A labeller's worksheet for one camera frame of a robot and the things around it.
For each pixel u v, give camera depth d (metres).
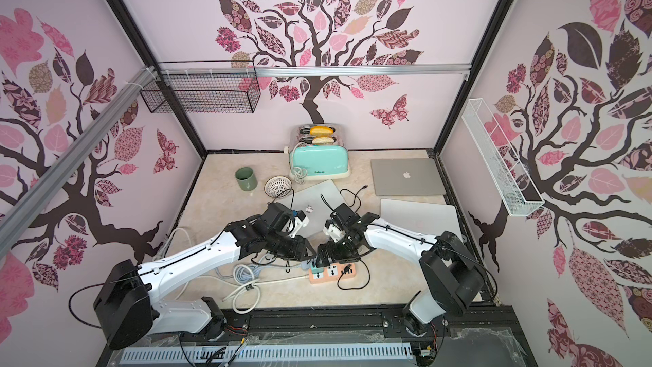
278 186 1.06
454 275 0.43
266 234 0.62
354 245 0.71
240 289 0.73
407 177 1.10
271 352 0.70
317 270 0.81
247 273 0.81
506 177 0.78
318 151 0.99
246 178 1.03
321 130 1.03
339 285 0.80
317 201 1.04
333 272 0.81
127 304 0.40
